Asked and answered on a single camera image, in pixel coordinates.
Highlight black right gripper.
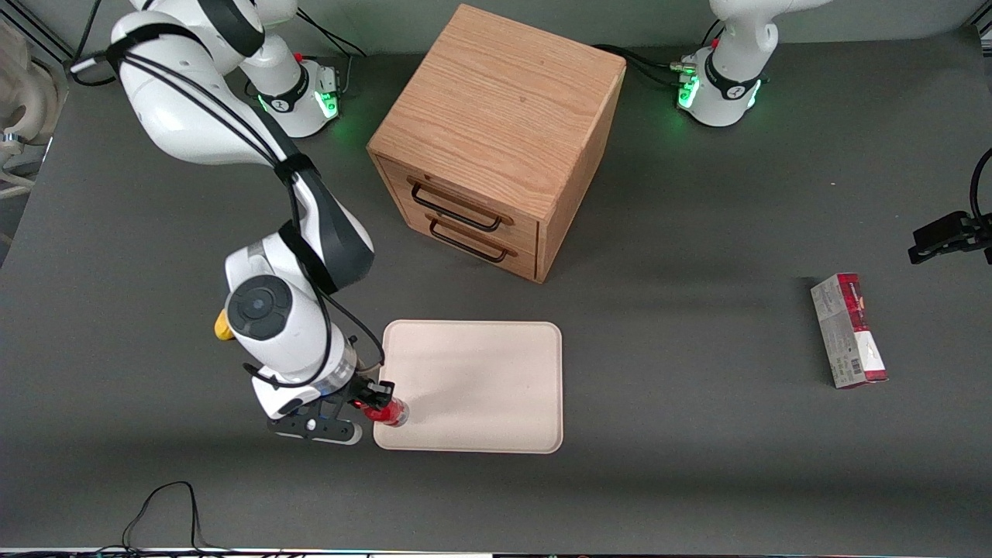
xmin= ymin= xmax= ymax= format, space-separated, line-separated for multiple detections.
xmin=306 ymin=370 xmax=396 ymax=414

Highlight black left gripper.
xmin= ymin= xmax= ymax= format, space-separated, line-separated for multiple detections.
xmin=908 ymin=211 xmax=992 ymax=265

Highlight red coke bottle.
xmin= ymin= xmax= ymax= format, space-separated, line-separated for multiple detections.
xmin=363 ymin=396 xmax=410 ymax=429

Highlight beige plastic tray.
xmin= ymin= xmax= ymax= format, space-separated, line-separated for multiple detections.
xmin=373 ymin=319 xmax=564 ymax=454

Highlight grey and red carton box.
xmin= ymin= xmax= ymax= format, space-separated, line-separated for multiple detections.
xmin=810 ymin=272 xmax=890 ymax=390

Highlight wooden two-drawer cabinet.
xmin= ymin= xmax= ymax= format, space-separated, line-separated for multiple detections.
xmin=366 ymin=3 xmax=627 ymax=284

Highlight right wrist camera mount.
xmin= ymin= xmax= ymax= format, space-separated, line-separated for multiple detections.
xmin=267 ymin=399 xmax=363 ymax=447

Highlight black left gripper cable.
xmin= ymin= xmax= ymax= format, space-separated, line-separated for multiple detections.
xmin=969 ymin=147 xmax=992 ymax=226

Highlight short black drawer handle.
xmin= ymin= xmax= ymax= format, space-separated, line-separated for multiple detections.
xmin=429 ymin=219 xmax=510 ymax=264

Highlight long black drawer handle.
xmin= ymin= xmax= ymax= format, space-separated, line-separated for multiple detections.
xmin=409 ymin=182 xmax=505 ymax=233

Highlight thin black looped cable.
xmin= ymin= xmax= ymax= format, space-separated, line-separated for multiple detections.
xmin=93 ymin=480 xmax=233 ymax=556

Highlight black right arm hose cable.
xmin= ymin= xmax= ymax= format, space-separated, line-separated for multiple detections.
xmin=68 ymin=23 xmax=386 ymax=388

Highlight black left arm base cables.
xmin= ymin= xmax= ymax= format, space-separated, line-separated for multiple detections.
xmin=591 ymin=19 xmax=725 ymax=88

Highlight black arm base cables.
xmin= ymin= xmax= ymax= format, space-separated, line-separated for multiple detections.
xmin=293 ymin=8 xmax=369 ymax=100
xmin=591 ymin=19 xmax=725 ymax=88

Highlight black right arm base cables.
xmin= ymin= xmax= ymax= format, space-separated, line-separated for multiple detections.
xmin=293 ymin=8 xmax=369 ymax=100

